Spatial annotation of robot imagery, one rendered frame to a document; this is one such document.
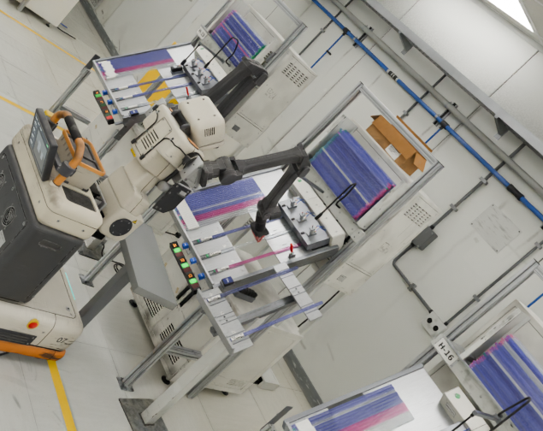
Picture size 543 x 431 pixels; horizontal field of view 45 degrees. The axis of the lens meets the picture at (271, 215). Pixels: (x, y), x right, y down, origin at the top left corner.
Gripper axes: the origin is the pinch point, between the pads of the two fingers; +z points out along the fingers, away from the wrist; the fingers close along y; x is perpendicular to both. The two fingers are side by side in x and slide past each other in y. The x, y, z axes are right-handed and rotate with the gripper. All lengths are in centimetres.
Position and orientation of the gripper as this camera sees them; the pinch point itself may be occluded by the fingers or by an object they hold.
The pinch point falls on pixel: (257, 239)
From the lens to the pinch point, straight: 343.1
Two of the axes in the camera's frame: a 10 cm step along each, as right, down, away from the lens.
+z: -1.1, 7.1, 6.9
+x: -8.9, 2.4, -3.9
